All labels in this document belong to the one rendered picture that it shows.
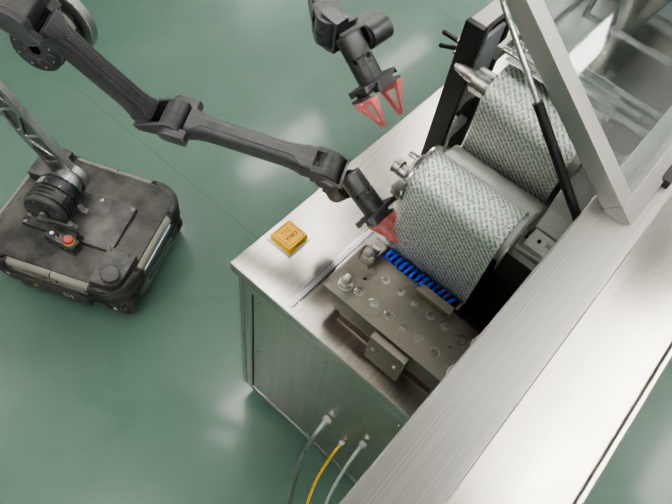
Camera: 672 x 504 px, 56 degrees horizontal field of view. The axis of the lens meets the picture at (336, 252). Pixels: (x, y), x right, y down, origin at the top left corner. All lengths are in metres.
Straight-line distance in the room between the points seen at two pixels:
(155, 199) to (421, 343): 1.47
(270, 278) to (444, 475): 1.02
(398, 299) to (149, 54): 2.40
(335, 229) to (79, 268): 1.11
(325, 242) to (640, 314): 0.85
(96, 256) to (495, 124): 1.59
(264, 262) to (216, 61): 1.99
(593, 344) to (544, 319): 0.29
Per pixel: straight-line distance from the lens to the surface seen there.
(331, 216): 1.75
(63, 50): 1.48
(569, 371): 1.05
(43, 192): 2.49
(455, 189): 1.34
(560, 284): 0.85
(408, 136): 1.98
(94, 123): 3.26
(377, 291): 1.49
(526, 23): 0.85
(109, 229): 2.54
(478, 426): 0.73
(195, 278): 2.67
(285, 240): 1.66
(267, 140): 1.48
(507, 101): 1.45
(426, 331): 1.47
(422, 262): 1.52
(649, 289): 1.20
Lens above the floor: 2.32
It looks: 57 degrees down
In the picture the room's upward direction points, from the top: 12 degrees clockwise
